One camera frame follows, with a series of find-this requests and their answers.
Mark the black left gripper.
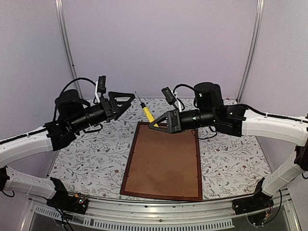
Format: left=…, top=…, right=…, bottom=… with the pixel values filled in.
left=70, top=91, right=135, bottom=132

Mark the yellow handled screwdriver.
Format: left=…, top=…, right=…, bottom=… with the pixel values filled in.
left=134, top=91, right=155, bottom=123

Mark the red-brown wooden picture frame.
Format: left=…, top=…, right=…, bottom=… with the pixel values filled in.
left=120, top=122, right=203, bottom=202

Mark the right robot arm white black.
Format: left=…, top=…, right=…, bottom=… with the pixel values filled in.
left=149, top=82, right=308, bottom=210

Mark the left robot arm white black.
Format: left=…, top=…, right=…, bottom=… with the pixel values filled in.
left=0, top=89, right=135, bottom=209

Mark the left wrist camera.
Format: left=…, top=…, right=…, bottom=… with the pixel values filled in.
left=95, top=76, right=106, bottom=103

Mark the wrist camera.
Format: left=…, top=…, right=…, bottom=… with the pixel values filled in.
left=161, top=87, right=185, bottom=112
left=95, top=76, right=106, bottom=103

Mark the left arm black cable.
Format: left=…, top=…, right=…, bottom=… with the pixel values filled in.
left=52, top=77, right=97, bottom=121

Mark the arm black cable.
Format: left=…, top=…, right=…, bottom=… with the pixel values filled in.
left=52, top=77, right=97, bottom=121
left=173, top=83, right=308, bottom=121

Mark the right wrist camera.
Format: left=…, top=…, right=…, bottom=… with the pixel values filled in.
left=161, top=87, right=185, bottom=112

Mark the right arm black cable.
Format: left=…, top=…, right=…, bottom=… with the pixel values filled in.
left=173, top=83, right=308, bottom=121

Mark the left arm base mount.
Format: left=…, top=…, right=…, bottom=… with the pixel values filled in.
left=46, top=191, right=89, bottom=215

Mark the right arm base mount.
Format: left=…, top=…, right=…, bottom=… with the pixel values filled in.
left=232, top=193, right=274, bottom=215

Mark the right aluminium corner post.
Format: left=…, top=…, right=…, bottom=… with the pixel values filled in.
left=236, top=0, right=265, bottom=103

